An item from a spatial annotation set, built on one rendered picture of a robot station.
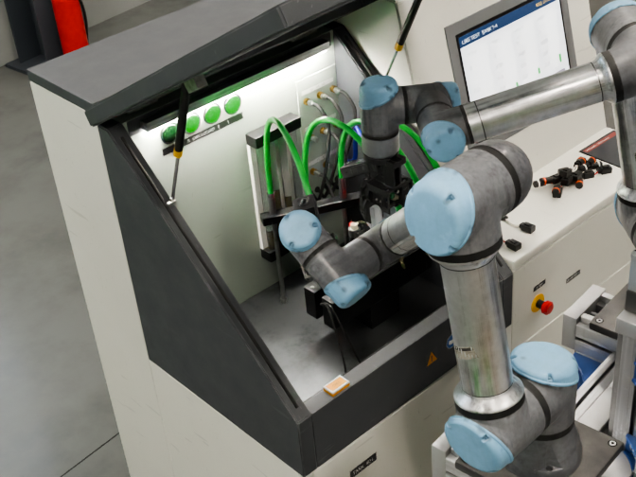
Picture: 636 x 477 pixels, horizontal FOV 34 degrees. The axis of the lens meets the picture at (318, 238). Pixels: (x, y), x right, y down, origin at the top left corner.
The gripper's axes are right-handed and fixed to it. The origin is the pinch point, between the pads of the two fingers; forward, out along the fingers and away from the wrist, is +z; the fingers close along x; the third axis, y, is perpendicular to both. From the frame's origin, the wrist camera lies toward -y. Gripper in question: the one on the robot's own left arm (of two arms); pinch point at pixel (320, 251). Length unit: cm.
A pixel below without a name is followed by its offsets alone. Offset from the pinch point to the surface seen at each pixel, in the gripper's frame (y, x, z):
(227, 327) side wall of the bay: 9.6, -23.4, -0.6
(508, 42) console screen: -46, 59, 43
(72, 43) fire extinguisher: -221, -121, 314
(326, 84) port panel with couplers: -47, 11, 32
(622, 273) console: 16, 73, 83
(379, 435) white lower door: 39.5, -1.5, 26.6
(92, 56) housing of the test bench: -62, -38, 6
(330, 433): 36.4, -10.3, 11.1
